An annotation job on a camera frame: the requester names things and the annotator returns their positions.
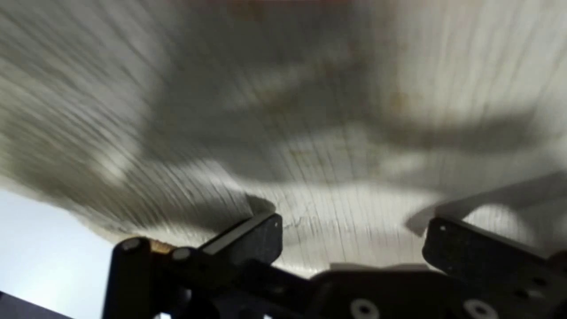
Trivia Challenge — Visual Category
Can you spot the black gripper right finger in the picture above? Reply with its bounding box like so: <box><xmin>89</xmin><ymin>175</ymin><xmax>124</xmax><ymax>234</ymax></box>
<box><xmin>422</xmin><ymin>216</ymin><xmax>567</xmax><ymax>319</ymax></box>

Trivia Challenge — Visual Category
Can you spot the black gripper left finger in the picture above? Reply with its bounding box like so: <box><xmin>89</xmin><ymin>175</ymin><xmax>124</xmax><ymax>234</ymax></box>
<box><xmin>101</xmin><ymin>211</ymin><xmax>310</xmax><ymax>319</ymax></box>

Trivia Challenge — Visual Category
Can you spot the pale brown palm-leaf plate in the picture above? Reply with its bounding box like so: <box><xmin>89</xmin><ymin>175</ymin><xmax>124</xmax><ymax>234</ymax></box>
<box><xmin>0</xmin><ymin>0</ymin><xmax>567</xmax><ymax>280</ymax></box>

